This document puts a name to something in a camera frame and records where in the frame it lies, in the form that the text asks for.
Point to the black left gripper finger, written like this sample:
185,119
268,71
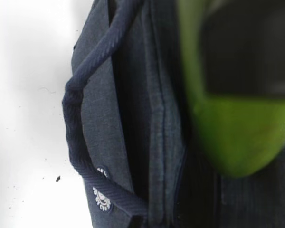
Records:
243,48

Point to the navy blue lunch bag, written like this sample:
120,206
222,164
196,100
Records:
132,139

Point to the green cucumber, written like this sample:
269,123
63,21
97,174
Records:
239,134

